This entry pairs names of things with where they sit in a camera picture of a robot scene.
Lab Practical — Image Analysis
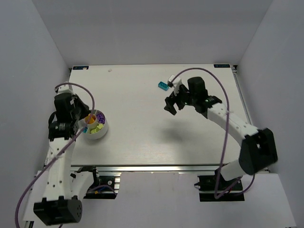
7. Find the orange long lego brick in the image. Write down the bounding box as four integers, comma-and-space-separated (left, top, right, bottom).
84, 114, 96, 124

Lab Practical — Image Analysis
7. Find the purple lego brick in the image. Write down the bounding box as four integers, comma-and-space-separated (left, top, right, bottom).
96, 113, 105, 124

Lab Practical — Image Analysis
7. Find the lime long lego brick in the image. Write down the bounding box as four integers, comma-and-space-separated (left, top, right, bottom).
90, 123, 104, 134

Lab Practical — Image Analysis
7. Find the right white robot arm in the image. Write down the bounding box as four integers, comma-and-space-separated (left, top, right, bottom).
164, 76, 278, 181

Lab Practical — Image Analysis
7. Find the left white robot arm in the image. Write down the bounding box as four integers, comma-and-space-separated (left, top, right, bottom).
33, 92, 94, 226

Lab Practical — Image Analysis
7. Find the blue long lego brick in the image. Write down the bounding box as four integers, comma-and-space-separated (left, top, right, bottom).
158, 82, 169, 91

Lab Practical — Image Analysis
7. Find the white divided round container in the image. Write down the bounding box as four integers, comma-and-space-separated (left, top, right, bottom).
82, 109, 109, 140

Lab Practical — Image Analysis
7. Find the right blue corner label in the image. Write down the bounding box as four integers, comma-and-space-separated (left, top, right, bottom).
213, 64, 230, 68

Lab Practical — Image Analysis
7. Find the blue corner label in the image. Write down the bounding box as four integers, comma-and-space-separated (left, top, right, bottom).
213, 64, 230, 68
72, 66, 89, 70

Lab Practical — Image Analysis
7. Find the left blue corner label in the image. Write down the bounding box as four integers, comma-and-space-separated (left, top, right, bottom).
72, 66, 89, 70

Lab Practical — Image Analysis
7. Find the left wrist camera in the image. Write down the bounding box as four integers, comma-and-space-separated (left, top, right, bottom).
55, 84, 74, 95

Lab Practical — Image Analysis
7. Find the aluminium front rail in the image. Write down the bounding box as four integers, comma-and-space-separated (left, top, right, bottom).
42, 164, 270, 173

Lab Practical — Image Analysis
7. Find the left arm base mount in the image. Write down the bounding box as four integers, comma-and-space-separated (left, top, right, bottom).
84, 176, 120, 200

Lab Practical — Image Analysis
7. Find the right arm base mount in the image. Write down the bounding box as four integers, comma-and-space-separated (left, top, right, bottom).
194, 175, 245, 202

